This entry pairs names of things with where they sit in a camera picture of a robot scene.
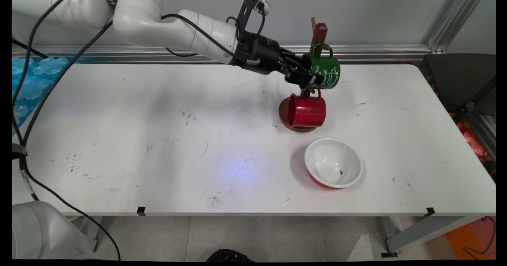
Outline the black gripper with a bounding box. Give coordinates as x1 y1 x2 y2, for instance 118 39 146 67
233 34 318 90

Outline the green enamel mug white lettering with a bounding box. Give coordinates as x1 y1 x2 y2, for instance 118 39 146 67
298 43 341 91

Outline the white robot base link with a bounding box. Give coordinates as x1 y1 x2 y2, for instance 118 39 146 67
12 201 101 260

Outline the red enamel mug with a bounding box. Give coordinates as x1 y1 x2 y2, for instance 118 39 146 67
287 88 327 130

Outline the brown wooden mug tree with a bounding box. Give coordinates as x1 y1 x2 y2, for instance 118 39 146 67
278 17 341 133

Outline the white bowl red outside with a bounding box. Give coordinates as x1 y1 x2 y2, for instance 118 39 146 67
304 138 364 190

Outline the red plastic bag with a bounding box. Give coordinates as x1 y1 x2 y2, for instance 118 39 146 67
450 113 488 164

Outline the black round floor object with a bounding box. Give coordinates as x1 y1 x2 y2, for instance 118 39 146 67
206 249 255 262

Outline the white table leg black foot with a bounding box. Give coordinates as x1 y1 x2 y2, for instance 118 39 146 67
381 216 477 258

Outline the orange floor mat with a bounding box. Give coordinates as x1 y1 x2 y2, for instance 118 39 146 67
446 217 496 260

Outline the blue bubble wrap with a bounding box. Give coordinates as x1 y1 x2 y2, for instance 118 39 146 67
12 57 70 136

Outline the horizontal aluminium frame rail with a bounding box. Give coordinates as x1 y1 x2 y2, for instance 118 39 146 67
12 45 433 64

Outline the slanted aluminium frame post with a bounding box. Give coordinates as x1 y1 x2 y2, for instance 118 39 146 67
426 0 490 55

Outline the aluminium side rail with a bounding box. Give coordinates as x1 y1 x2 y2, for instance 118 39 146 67
467 113 496 161

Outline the long black robot cable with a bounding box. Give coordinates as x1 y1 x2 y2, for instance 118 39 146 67
12 0 267 261

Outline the black floor cable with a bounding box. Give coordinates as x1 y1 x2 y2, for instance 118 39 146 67
463 216 496 256

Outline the thin black cable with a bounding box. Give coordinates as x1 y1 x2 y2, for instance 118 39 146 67
12 38 50 59

